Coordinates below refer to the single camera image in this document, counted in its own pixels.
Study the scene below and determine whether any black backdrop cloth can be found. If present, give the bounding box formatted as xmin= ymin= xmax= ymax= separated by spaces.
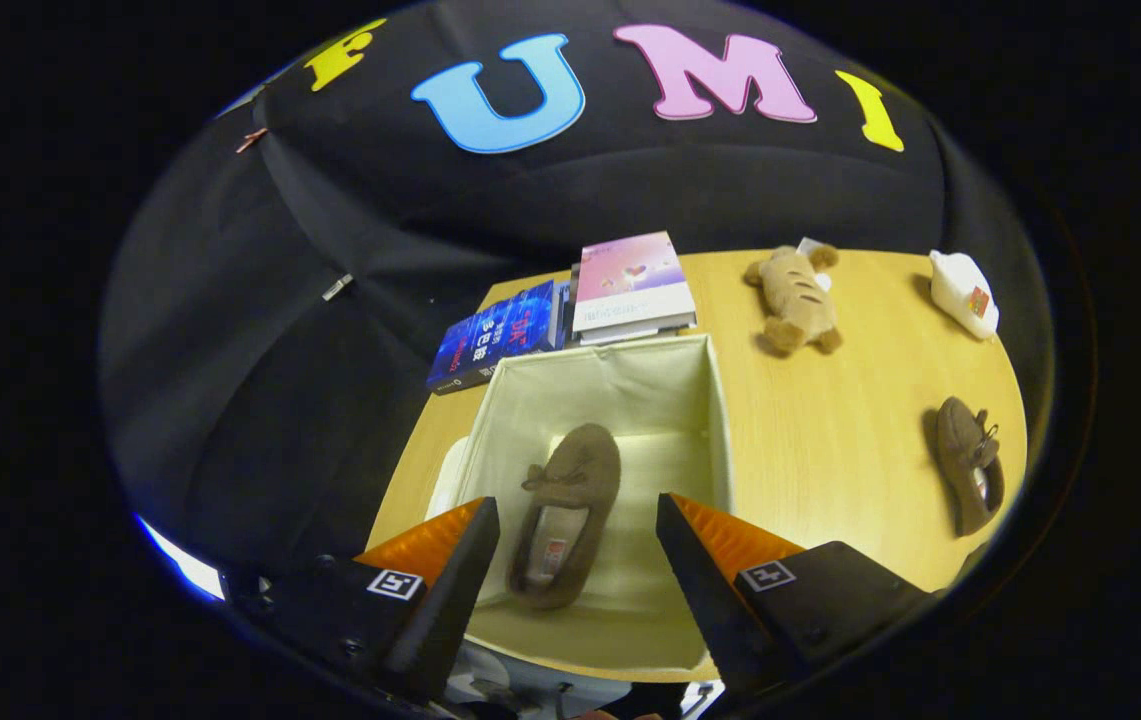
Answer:
xmin=100 ymin=0 xmax=1056 ymax=601

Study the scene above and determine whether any brown suede moccasin shoe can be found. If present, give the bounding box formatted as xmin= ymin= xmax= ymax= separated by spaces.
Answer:
xmin=933 ymin=396 xmax=1007 ymax=538
xmin=507 ymin=422 xmax=623 ymax=611

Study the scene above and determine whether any green fabric storage box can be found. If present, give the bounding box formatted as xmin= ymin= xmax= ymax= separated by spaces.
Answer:
xmin=425 ymin=333 xmax=736 ymax=673

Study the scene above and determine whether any pink cover book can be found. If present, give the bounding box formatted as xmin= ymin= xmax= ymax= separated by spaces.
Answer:
xmin=572 ymin=231 xmax=697 ymax=333

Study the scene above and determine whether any blue cover book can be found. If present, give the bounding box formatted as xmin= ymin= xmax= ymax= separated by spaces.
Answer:
xmin=426 ymin=278 xmax=561 ymax=396

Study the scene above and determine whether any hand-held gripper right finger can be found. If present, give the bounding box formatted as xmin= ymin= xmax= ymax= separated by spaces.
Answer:
xmin=655 ymin=492 xmax=936 ymax=701

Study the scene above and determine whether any white plush toy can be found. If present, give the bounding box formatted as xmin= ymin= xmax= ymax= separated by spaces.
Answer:
xmin=928 ymin=249 xmax=1001 ymax=341

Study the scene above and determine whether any white-edged book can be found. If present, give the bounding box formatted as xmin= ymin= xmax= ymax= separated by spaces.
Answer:
xmin=578 ymin=315 xmax=699 ymax=347

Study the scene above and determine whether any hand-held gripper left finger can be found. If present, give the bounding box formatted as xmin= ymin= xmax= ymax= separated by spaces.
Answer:
xmin=220 ymin=496 xmax=501 ymax=703

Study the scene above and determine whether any tan bread plush toy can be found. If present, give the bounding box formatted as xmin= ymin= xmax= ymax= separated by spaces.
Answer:
xmin=742 ymin=243 xmax=843 ymax=357

